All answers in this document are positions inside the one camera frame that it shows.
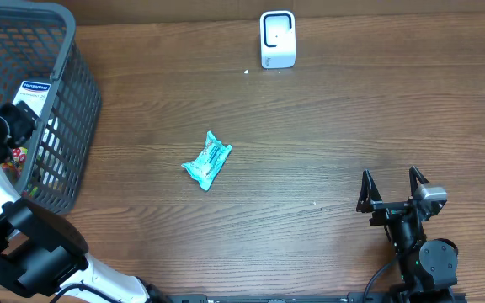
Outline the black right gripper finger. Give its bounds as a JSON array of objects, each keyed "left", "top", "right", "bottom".
[
  {"left": 409, "top": 166, "right": 429, "bottom": 198},
  {"left": 356, "top": 169, "right": 382, "bottom": 210}
]

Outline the colourful Haribo candy bag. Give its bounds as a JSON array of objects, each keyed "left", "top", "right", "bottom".
[{"left": 0, "top": 147, "right": 28, "bottom": 183}]

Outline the teal tissue packet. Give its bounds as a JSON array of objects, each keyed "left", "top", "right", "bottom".
[{"left": 181, "top": 130, "right": 232, "bottom": 191}]

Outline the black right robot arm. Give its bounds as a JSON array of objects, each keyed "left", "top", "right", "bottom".
[{"left": 351, "top": 167, "right": 466, "bottom": 303}]

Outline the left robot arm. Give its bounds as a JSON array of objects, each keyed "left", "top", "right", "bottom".
[{"left": 0, "top": 105, "right": 169, "bottom": 303}]

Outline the white barcode scanner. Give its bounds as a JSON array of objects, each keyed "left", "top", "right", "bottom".
[{"left": 259, "top": 10, "right": 296, "bottom": 69}]

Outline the white Hansaplast plaster box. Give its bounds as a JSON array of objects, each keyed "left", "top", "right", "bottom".
[{"left": 12, "top": 80, "right": 51, "bottom": 118}]

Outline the grey plastic shopping basket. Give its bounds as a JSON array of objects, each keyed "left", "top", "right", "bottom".
[{"left": 0, "top": 1, "right": 102, "bottom": 215}]

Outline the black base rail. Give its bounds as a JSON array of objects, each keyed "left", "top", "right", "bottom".
[{"left": 168, "top": 292, "right": 467, "bottom": 303}]

